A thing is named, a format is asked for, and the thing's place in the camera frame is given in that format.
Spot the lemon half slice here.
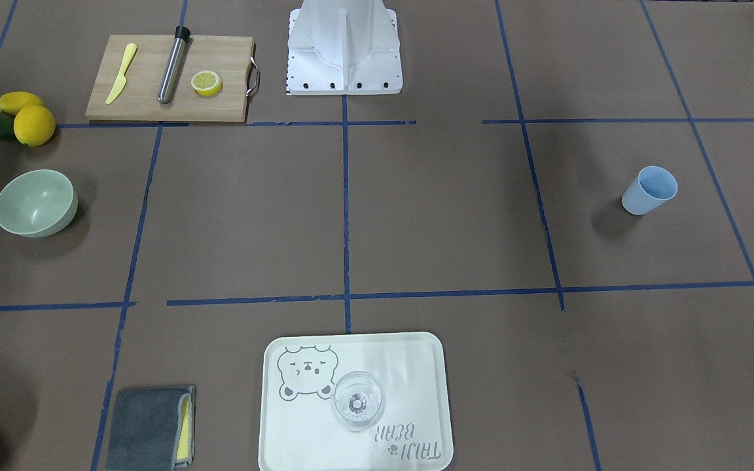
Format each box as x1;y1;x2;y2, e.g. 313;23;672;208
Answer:
190;71;223;97

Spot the wooden cutting board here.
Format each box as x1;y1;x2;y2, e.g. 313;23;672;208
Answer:
86;35;255;122

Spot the light green bowl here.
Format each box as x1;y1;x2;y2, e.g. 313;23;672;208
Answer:
0;169;79;237

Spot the yellow lemon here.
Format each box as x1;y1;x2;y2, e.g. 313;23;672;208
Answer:
13;105;56;147

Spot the steel muddler black tip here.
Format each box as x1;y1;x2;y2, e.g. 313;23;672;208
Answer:
156;25;190;104

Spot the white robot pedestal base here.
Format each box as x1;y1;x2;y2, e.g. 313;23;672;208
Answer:
285;1;404;96

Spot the yellow mango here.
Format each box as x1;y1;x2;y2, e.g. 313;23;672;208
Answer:
0;90;45;116

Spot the light blue plastic cup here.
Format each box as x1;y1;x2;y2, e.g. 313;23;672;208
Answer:
620;165;678;217

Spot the clear wine glass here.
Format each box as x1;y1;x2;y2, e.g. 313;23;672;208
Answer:
332;372;387;432

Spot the cream bear serving tray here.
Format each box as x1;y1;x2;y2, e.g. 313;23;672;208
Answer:
258;332;454;470

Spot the grey folded cloth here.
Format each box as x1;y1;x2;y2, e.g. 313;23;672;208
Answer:
105;385;196;470

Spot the yellow plastic knife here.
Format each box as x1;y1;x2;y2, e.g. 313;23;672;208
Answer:
105;43;138;105

